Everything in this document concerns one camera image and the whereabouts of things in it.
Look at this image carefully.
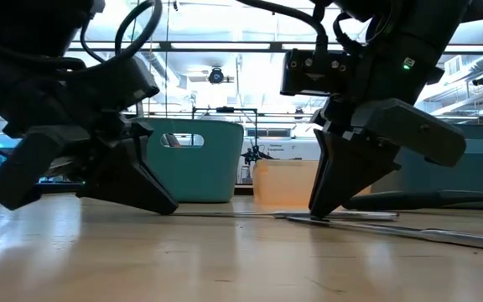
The orange translucent plastic tray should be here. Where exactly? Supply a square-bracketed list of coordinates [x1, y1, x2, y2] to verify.
[252, 159, 372, 206]

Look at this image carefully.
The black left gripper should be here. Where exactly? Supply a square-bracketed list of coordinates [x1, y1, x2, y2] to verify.
[0, 56, 179, 216]

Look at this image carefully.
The black hanging dome camera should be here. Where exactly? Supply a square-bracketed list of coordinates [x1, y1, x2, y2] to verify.
[207, 66, 226, 85]

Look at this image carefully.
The silver table knife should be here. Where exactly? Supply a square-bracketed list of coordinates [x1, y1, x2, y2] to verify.
[285, 216, 483, 253]

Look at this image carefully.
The teal plastic bin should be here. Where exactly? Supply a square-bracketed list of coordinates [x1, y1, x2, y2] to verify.
[136, 117, 245, 204]

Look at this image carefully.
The white printed sign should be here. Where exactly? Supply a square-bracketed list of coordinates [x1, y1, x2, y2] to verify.
[241, 138, 322, 161]

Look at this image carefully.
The small black tripod device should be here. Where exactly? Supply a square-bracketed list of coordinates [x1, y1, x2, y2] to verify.
[241, 144, 276, 165]

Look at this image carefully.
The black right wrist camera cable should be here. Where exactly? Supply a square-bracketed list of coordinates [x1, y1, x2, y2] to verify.
[236, 0, 330, 51]

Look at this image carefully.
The black stand frame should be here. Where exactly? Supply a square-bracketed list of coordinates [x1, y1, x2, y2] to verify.
[190, 106, 260, 163]

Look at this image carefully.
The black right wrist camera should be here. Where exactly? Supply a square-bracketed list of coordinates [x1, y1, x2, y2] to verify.
[280, 48, 356, 97]

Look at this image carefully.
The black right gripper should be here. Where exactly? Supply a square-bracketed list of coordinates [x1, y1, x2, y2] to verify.
[308, 96, 467, 219]

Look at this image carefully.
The black left wrist camera cable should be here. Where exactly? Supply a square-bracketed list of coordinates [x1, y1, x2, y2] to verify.
[80, 0, 164, 64]

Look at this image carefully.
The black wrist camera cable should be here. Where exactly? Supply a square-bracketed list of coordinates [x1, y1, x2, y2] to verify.
[236, 0, 330, 51]
[80, 0, 164, 64]

